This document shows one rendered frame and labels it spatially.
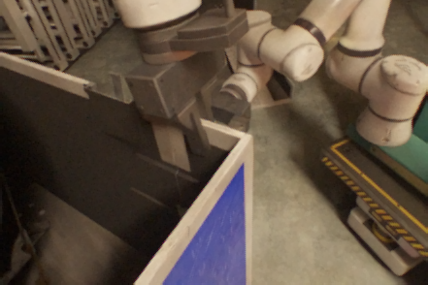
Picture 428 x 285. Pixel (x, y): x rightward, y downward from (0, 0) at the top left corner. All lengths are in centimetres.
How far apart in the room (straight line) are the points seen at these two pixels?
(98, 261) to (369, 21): 127
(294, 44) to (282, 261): 93
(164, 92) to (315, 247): 116
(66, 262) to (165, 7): 113
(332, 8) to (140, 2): 47
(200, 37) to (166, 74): 6
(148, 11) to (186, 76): 8
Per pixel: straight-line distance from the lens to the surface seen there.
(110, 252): 123
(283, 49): 64
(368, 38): 112
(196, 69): 34
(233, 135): 36
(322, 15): 67
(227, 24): 27
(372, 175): 123
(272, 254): 133
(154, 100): 31
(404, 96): 110
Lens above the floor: 121
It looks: 41 degrees down
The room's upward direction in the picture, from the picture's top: 6 degrees counter-clockwise
